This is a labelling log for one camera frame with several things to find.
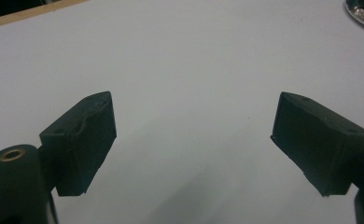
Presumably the white table cover board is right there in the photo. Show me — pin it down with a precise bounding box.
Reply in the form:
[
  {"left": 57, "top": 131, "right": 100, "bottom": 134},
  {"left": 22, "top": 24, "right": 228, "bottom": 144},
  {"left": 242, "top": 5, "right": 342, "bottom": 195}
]
[{"left": 0, "top": 0, "right": 364, "bottom": 224}]

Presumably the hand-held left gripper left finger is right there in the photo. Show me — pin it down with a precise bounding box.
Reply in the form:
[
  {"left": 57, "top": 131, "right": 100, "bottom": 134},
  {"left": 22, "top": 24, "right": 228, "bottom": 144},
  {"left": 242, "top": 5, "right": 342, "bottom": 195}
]
[{"left": 36, "top": 91, "right": 118, "bottom": 198}]

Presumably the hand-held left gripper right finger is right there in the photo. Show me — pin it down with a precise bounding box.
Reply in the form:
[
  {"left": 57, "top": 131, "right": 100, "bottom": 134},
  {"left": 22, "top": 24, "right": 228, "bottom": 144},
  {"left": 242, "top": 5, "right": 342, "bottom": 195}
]
[{"left": 270, "top": 91, "right": 364, "bottom": 198}]

